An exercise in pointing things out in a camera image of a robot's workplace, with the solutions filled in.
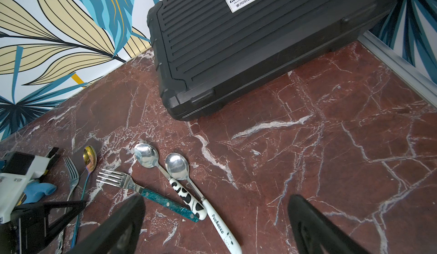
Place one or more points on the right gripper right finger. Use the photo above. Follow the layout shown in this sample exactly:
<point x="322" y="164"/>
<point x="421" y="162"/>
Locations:
<point x="316" y="234"/>

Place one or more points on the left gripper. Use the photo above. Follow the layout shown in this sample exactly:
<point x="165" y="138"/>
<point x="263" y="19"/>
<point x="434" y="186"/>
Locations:
<point x="30" y="231"/>

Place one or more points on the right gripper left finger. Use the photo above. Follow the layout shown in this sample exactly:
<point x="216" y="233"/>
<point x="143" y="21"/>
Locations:
<point x="119" y="234"/>

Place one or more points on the ornate silver fork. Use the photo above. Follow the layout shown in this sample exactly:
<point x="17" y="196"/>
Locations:
<point x="73" y="182"/>

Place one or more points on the rainbow iridescent spoon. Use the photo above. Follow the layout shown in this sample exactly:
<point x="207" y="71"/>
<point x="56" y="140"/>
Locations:
<point x="90" y="159"/>

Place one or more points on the cow pattern handle spoon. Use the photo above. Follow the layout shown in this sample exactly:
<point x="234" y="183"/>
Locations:
<point x="148" y="157"/>

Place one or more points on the black tool case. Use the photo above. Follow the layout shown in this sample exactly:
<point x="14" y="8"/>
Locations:
<point x="210" y="52"/>

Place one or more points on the green handle fork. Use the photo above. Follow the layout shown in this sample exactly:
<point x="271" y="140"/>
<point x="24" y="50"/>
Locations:
<point x="125" y="181"/>

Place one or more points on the white Pochacco handle spoon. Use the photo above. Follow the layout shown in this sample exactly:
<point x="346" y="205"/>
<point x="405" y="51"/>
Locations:
<point x="178" y="167"/>

